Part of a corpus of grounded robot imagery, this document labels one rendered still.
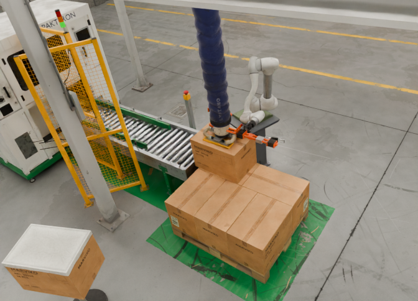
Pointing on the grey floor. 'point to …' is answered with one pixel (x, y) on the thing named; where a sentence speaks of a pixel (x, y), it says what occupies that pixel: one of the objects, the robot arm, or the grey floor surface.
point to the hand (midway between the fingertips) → (242, 133)
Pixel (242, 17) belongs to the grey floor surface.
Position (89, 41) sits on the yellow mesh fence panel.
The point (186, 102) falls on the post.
